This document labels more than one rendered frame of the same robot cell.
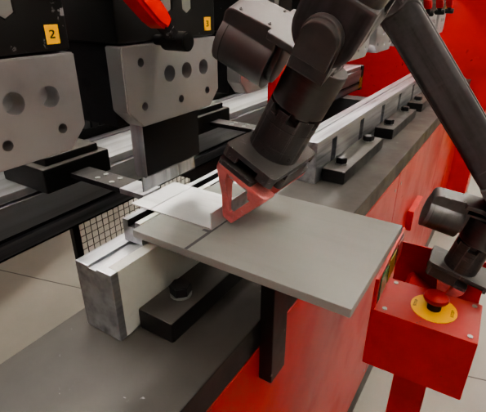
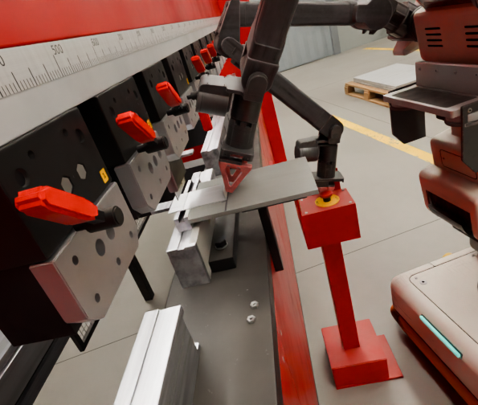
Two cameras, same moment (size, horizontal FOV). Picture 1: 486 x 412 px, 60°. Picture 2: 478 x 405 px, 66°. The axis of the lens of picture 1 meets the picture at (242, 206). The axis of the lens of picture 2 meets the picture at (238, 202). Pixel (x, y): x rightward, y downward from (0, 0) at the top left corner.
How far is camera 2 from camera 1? 37 cm
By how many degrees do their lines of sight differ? 21
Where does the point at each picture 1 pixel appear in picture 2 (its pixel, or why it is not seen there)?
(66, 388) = (207, 310)
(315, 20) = (255, 76)
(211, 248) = (236, 204)
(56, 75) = not seen: hidden behind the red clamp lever
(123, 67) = (166, 131)
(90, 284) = (181, 260)
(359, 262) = (304, 175)
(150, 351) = (229, 276)
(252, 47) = (218, 98)
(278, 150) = (246, 141)
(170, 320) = (230, 255)
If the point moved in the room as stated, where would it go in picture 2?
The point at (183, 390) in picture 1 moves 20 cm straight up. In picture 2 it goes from (261, 276) to (233, 186)
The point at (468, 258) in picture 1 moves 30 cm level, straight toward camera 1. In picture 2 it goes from (328, 168) to (353, 217)
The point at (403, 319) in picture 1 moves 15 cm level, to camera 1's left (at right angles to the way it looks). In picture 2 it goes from (318, 211) to (276, 236)
